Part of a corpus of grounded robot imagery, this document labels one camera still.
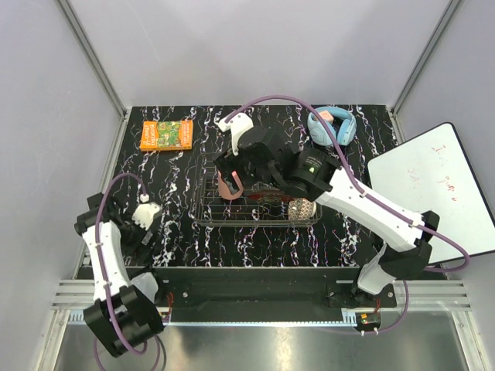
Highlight small pink cup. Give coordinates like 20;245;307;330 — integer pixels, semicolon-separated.
217;172;244;201

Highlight beige patterned bowl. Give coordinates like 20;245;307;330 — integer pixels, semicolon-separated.
288;198;316;220

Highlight wire dish rack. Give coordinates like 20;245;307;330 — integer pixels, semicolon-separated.
191;153;323;228

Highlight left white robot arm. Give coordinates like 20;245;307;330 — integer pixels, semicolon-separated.
74;192;167;358

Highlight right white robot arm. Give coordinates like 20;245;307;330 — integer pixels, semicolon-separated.
214;126;439;307

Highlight pink cube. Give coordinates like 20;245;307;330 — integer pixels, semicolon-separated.
318;110;334;123

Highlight light blue headphones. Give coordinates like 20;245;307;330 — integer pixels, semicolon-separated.
307;106;357;146

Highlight orange book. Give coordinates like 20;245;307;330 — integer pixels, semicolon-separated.
139;120;193;151

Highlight white whiteboard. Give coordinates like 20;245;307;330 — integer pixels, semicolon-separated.
367;123;494;256

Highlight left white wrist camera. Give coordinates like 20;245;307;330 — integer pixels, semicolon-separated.
131;194;162;231

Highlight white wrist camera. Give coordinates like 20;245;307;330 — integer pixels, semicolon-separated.
131;194;162;231
217;113;254;155

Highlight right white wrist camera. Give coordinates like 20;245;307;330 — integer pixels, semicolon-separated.
217;113;254;155

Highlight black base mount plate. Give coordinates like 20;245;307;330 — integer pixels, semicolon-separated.
77;264;399;310

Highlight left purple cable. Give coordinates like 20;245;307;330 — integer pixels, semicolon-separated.
92;172;167;370

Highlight purple cable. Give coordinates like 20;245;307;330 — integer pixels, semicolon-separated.
92;172;167;370
226;95;471;335

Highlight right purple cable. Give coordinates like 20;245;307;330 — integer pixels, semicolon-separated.
226;95;471;335

